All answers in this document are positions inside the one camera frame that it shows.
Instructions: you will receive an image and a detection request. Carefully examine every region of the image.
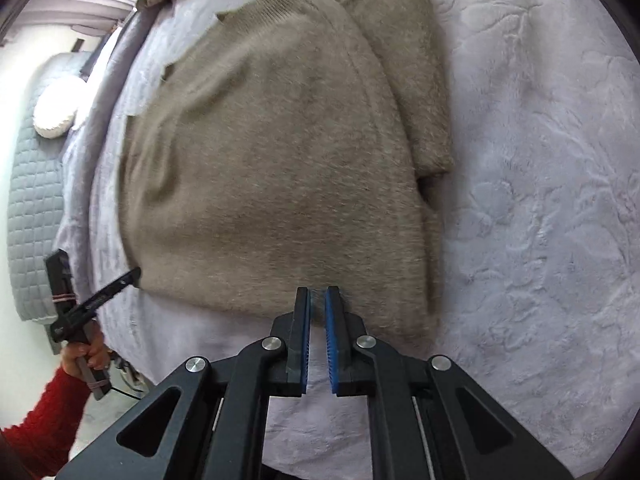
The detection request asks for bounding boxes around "brown knit sweater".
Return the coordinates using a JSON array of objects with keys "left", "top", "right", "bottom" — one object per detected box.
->
[{"left": 117, "top": 0, "right": 457, "bottom": 347}]

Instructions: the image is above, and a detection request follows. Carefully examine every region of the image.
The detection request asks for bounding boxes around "grey quilted bed cover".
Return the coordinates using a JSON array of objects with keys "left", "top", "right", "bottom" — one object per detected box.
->
[{"left": 7, "top": 52, "right": 97, "bottom": 322}]

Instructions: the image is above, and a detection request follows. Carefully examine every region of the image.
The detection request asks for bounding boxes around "lavender embossed blanket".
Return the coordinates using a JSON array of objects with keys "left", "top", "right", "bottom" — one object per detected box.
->
[{"left": 54, "top": 0, "right": 632, "bottom": 479}]

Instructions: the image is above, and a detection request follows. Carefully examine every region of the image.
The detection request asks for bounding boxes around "person's left hand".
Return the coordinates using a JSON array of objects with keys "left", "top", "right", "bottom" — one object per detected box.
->
[{"left": 60, "top": 327, "right": 112, "bottom": 382}]

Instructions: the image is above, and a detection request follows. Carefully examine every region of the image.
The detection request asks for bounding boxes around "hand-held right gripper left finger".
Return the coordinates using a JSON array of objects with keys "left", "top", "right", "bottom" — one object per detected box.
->
[{"left": 55, "top": 287, "right": 314, "bottom": 480}]

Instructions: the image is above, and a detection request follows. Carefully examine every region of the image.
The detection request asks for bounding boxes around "white round cushion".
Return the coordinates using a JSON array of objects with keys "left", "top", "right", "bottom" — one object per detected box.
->
[{"left": 33, "top": 82, "right": 82, "bottom": 140}]

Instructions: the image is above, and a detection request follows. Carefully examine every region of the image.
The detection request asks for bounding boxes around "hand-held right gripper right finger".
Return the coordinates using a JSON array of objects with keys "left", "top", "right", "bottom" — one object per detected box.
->
[{"left": 323, "top": 285, "right": 576, "bottom": 480}]

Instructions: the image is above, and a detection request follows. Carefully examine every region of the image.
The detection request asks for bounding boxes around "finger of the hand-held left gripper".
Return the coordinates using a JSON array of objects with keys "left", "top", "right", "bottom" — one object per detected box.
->
[{"left": 49, "top": 267, "right": 142, "bottom": 343}]

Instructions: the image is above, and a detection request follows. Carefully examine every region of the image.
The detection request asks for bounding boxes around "person's left forearm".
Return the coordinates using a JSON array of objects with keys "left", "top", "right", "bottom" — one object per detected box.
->
[{"left": 0, "top": 366, "right": 90, "bottom": 477}]

